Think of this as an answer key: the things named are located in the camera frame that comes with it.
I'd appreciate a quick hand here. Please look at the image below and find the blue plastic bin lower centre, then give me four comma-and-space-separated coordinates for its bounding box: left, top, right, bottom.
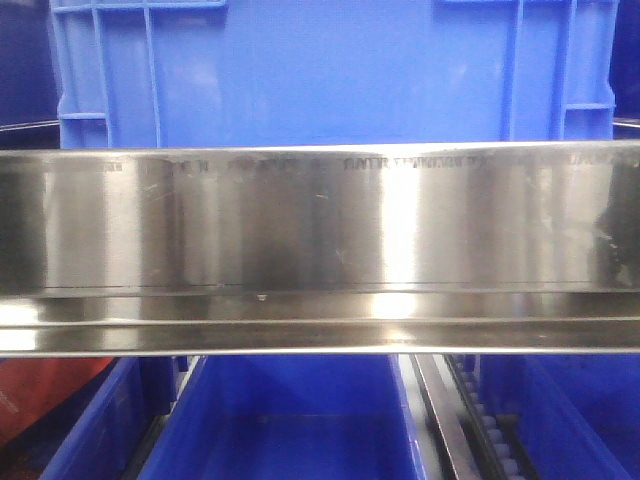
139, 354, 429, 479

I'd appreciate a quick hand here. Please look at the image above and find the blue plastic bin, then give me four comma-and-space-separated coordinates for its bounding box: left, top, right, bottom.
139, 354, 429, 479
478, 354, 639, 479
37, 355, 181, 480

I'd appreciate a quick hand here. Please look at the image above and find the blue plastic bin upper shelf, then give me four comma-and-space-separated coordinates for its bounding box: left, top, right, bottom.
50, 1, 619, 148

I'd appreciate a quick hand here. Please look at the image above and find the blue plastic bin lower left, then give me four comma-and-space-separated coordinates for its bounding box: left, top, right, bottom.
37, 355, 181, 480

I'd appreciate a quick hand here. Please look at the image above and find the blue plastic bin lower right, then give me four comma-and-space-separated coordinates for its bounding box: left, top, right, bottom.
478, 354, 639, 479

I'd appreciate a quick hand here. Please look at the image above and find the stainless steel shelf rail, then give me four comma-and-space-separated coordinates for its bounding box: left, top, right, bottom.
1, 140, 639, 357

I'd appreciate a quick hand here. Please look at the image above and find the roller track rail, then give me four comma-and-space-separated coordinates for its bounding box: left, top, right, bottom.
409, 354, 539, 479

